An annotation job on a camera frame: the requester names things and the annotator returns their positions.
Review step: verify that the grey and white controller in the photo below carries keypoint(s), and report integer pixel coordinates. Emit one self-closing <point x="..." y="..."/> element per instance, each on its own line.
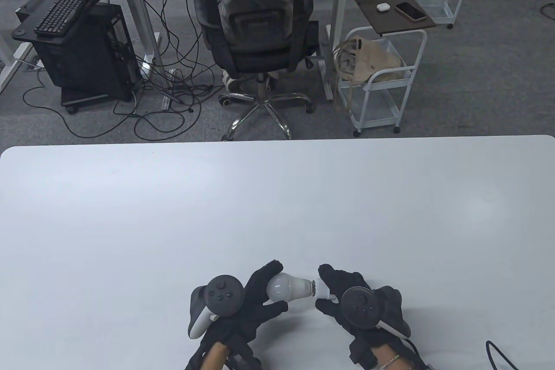
<point x="223" y="294"/>
<point x="360" y="307"/>

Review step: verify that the white desk leg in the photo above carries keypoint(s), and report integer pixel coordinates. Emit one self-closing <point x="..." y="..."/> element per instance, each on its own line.
<point x="11" y="68"/>

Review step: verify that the black computer tower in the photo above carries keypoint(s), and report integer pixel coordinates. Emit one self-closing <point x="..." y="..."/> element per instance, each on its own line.
<point x="86" y="62"/>

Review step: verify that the left grey and white controller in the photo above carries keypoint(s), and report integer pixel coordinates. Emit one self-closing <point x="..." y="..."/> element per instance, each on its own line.
<point x="223" y="294"/>

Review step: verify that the white light bulb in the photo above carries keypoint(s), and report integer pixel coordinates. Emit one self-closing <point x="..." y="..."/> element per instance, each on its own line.
<point x="286" y="287"/>

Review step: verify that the person's right forearm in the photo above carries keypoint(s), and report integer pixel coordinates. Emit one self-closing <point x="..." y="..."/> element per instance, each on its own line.
<point x="390" y="359"/>

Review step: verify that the black mesh office chair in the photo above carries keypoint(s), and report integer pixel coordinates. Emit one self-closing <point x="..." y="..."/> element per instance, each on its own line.
<point x="260" y="40"/>

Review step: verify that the white standing desk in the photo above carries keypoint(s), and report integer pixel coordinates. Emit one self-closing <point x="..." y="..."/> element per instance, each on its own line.
<point x="338" y="5"/>

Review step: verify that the white light socket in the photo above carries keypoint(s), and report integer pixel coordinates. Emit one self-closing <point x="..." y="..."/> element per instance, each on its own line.
<point x="321" y="289"/>

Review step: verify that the black wheeled tower stand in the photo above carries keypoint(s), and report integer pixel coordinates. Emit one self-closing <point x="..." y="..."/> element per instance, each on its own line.
<point x="82" y="99"/>

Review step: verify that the person's left forearm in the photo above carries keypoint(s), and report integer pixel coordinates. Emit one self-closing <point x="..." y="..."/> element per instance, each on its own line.
<point x="214" y="357"/>

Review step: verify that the black keyboard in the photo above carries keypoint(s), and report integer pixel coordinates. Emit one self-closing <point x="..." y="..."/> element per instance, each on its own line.
<point x="60" y="12"/>

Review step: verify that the smartphone with tan case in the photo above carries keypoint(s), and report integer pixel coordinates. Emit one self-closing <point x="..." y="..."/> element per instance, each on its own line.
<point x="410" y="11"/>

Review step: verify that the person's right hand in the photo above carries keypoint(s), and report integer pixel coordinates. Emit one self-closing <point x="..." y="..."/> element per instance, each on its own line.
<point x="342" y="281"/>

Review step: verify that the right grey and white controller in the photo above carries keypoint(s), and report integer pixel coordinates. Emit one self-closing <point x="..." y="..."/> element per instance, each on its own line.
<point x="360" y="307"/>

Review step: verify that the beige bag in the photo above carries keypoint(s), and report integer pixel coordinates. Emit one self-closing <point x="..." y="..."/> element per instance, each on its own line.
<point x="377" y="57"/>

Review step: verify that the person's left hand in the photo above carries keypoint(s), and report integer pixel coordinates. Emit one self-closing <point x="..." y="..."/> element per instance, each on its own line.
<point x="230" y="331"/>

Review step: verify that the white earbuds case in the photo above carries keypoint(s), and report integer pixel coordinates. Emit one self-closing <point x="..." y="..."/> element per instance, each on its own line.
<point x="383" y="7"/>

